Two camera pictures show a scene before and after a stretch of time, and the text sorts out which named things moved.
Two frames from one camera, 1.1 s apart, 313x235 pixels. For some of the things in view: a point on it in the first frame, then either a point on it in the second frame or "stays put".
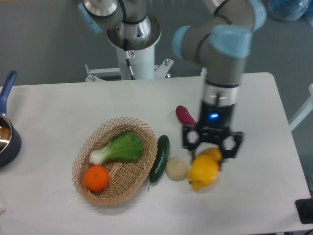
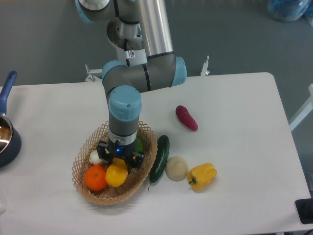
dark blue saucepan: (10, 140) stays put
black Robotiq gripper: (213, 126) to (108, 151)
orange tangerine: (96, 177) stays put
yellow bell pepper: (200, 176) stays put
